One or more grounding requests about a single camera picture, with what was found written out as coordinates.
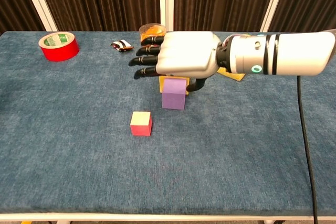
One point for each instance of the red tape roll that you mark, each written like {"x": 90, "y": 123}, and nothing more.
{"x": 61, "y": 51}

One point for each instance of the large yellow foam cube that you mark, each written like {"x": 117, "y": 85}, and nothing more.
{"x": 161, "y": 85}

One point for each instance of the blue table cloth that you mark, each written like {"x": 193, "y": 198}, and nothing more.
{"x": 210, "y": 142}

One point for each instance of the slanted white frame post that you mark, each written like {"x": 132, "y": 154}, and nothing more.
{"x": 39, "y": 1}
{"x": 273, "y": 1}

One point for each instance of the yellow item below table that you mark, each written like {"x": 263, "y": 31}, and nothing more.
{"x": 26, "y": 222}

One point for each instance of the purple foam cube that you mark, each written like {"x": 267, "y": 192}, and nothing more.
{"x": 173, "y": 99}

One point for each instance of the white table frame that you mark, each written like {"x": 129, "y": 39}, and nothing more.
{"x": 168, "y": 217}

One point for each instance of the green and yellow sponge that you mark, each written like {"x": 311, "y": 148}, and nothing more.
{"x": 235, "y": 76}

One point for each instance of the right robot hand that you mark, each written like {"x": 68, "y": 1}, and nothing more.
{"x": 186, "y": 53}

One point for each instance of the small red foam cube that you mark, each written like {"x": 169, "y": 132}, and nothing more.
{"x": 141, "y": 128}

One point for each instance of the clear jar of rubber bands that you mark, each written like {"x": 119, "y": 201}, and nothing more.
{"x": 151, "y": 30}

